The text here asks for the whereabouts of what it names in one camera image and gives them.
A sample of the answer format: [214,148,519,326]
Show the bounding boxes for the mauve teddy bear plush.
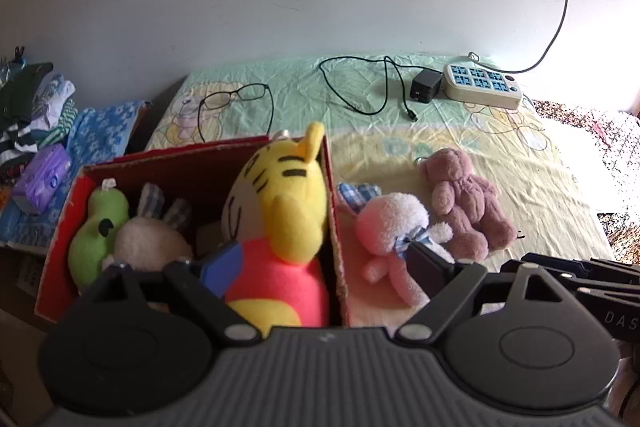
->
[419,148,526,263]

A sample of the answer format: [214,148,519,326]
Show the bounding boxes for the purple tissue pack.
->
[12,144,72,212]

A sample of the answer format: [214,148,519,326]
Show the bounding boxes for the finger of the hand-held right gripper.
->
[500,259,640,295]
[520,253,640,280]

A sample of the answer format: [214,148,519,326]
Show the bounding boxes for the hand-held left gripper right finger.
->
[396,241,576,342]

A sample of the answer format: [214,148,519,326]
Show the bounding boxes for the black power adapter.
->
[409,69,444,104]

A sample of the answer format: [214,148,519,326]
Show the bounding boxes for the black eyeglasses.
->
[197,83,275,142]

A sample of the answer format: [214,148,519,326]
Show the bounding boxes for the yellow tiger plush toy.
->
[221,122,332,328]

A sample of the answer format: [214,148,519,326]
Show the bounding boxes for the white bunny plush toy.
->
[102,183,196,278]
[339,182,456,308]

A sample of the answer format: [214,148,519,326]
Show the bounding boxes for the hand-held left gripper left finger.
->
[87,241,266,343]

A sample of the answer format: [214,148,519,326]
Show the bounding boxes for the white power strip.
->
[442,63,526,110]

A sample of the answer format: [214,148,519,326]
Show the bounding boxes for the red cardboard box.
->
[34,134,351,328]

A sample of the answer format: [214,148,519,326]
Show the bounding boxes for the white blue patterned garment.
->
[32,74,77,130]

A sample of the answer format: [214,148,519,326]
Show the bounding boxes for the dark green garment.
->
[0,62,53,128]

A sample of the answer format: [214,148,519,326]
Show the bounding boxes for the thin black cable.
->
[319,55,418,122]

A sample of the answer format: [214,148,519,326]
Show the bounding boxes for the black white striped garment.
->
[0,122,38,180]

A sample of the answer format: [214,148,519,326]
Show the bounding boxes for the blue floral towel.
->
[0,99,151,253]

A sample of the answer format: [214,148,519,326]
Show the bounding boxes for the green plush toy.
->
[67,179,131,298]

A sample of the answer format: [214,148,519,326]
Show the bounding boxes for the brown floral cloth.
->
[530,99,640,258]

